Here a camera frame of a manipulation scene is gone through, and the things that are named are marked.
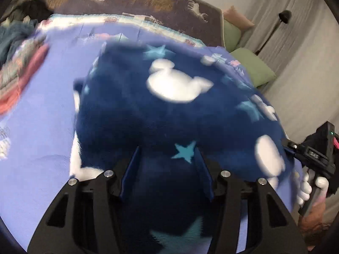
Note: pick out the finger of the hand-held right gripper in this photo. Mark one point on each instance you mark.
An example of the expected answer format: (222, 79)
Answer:
(290, 147)

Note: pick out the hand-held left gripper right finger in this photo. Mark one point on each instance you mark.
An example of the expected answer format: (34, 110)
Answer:
(204, 172)

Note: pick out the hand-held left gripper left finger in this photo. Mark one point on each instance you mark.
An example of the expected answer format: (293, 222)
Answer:
(131, 169)

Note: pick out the navy fleece pajama top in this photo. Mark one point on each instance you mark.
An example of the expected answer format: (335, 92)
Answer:
(132, 105)

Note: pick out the person's right forearm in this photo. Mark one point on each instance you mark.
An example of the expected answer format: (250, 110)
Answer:
(315, 222)

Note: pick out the folded pink clothes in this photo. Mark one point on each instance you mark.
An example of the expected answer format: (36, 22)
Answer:
(23, 84)

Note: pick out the folded floral clothes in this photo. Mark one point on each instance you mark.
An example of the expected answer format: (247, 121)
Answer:
(16, 66)

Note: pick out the person's right hand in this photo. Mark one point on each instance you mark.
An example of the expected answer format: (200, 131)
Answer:
(304, 187)

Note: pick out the white pleated curtain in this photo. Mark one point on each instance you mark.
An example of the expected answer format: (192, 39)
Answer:
(304, 71)

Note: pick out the green pillow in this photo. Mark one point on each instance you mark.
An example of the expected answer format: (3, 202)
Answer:
(251, 66)
(231, 35)

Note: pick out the blue printed blanket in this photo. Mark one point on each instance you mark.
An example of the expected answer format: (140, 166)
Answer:
(39, 137)

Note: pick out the black floor lamp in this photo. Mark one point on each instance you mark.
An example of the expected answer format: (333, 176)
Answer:
(285, 16)

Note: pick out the pink pillow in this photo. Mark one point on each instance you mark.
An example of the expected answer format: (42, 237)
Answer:
(237, 17)

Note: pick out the white quilt with teal edge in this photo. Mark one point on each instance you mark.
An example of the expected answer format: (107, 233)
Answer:
(66, 22)

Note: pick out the purple deer print mattress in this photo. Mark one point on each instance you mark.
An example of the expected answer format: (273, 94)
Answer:
(132, 2)

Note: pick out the teal fleece blanket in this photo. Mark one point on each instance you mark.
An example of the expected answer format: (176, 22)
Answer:
(13, 37)

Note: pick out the black clothing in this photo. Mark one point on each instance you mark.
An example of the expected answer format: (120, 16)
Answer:
(34, 9)

